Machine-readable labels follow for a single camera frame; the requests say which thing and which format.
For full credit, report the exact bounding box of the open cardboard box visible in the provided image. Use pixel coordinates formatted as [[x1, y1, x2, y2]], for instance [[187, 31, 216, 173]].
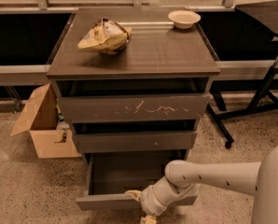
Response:
[[11, 84, 79, 159]]

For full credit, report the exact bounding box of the grey bottom drawer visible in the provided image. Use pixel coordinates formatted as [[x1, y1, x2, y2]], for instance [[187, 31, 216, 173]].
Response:
[[76, 150, 186, 210]]

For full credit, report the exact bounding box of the metal window rail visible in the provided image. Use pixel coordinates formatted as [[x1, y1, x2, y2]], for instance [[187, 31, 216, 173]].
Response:
[[0, 60, 273, 86]]

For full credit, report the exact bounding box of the dark grey drawer cabinet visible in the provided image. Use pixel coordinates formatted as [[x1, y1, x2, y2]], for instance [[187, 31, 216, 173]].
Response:
[[46, 7, 221, 166]]

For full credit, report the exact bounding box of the grey middle drawer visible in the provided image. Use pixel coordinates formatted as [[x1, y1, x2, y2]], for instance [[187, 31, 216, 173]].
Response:
[[73, 119, 197, 153]]

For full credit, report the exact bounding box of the scratched grey top drawer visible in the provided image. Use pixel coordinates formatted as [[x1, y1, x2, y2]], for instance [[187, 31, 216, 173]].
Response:
[[57, 78, 209, 123]]

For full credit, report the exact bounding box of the green bottle in box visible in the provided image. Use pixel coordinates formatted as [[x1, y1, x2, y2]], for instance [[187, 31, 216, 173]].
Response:
[[55, 104, 64, 122]]

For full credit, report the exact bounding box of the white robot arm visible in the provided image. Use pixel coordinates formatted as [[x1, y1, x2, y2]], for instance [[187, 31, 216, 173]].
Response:
[[126, 147, 278, 224]]

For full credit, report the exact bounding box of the yellow crumpled chip bag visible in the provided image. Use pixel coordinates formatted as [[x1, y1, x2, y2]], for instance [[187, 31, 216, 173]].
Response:
[[77, 18, 132, 55]]

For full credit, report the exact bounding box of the white paper bowl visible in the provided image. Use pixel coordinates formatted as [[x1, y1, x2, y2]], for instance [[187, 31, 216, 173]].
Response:
[[168, 10, 201, 30]]

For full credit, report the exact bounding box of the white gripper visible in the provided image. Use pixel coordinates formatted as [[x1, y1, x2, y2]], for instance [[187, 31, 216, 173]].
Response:
[[125, 186, 167, 224]]

